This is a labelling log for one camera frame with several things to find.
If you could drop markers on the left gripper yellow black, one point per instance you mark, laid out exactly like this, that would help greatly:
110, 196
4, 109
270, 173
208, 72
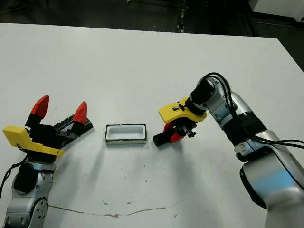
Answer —
40, 142

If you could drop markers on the slim black camera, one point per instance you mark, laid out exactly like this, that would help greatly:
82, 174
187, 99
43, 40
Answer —
161, 139

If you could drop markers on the white camera box base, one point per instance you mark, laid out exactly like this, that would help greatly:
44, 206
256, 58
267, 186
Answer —
126, 133

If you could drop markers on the black camera box lid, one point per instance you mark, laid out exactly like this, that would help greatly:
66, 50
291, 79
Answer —
87, 127

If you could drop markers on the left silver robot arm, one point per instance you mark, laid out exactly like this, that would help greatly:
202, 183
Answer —
31, 204

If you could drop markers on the black metal post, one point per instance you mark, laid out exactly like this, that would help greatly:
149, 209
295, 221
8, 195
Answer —
181, 16

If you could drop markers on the white cabinet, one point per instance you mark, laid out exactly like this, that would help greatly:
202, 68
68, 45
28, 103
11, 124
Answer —
280, 8

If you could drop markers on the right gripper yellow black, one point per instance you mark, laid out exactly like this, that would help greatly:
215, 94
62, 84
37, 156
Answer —
180, 111

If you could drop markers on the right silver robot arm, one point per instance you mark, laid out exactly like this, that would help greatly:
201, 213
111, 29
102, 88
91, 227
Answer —
261, 147

